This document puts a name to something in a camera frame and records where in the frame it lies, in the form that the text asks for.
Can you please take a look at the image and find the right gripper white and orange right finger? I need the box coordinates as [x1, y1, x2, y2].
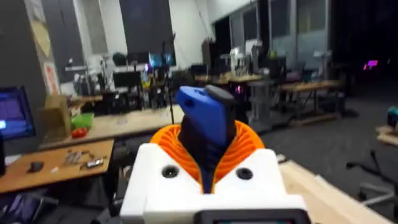
[213, 120, 289, 197]

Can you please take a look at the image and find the right gripper white and orange left finger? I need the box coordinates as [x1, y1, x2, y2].
[119, 124, 205, 224]

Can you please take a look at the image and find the small silver tool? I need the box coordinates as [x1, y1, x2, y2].
[85, 158, 105, 169]

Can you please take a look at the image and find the long wooden table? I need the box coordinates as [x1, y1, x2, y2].
[39, 104, 185, 151]

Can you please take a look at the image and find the heap of metal tools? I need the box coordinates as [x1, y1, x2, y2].
[63, 149, 95, 166]

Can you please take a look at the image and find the red object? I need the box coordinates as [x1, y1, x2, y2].
[71, 127, 90, 139]

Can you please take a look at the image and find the green plastic container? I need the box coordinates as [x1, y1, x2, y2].
[70, 113, 95, 130]

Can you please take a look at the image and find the small wooden desk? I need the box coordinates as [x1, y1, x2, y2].
[0, 139, 115, 194]

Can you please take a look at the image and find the wooden workbench with metal legs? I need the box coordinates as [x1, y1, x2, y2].
[279, 80, 343, 126]

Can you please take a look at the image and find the black tripod stand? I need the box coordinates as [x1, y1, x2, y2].
[160, 33, 177, 125]

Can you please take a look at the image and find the black monitor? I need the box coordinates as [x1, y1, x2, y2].
[112, 71, 142, 88]

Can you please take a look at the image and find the office chair base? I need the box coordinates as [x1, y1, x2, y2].
[346, 149, 398, 207]

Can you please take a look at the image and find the brown cardboard box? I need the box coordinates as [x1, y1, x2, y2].
[39, 94, 72, 144]

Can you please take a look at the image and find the black computer mouse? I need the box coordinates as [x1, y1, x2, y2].
[27, 161, 45, 174]

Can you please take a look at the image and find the wooden pallet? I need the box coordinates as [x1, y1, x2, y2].
[375, 124, 398, 147]

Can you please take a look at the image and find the teal object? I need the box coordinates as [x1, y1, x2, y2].
[386, 105, 398, 128]

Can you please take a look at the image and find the computer monitor with blue screen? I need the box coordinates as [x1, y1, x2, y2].
[0, 86, 37, 141]

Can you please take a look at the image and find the white and orange wall poster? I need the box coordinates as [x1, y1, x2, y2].
[43, 62, 61, 95]

